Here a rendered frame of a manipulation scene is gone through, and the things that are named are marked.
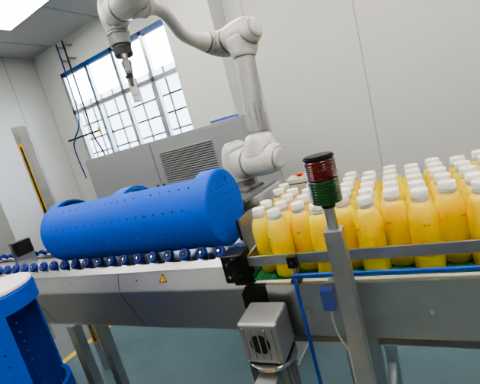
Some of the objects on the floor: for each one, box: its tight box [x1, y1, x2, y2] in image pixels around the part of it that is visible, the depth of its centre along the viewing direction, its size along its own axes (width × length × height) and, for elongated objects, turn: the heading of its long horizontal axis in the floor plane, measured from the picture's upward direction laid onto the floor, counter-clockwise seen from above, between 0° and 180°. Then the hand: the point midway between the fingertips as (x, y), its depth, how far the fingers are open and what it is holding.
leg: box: [94, 325, 130, 384], centre depth 185 cm, size 6×6×63 cm
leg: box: [66, 325, 104, 384], centre depth 173 cm, size 6×6×63 cm
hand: (136, 96), depth 139 cm, fingers open, 13 cm apart
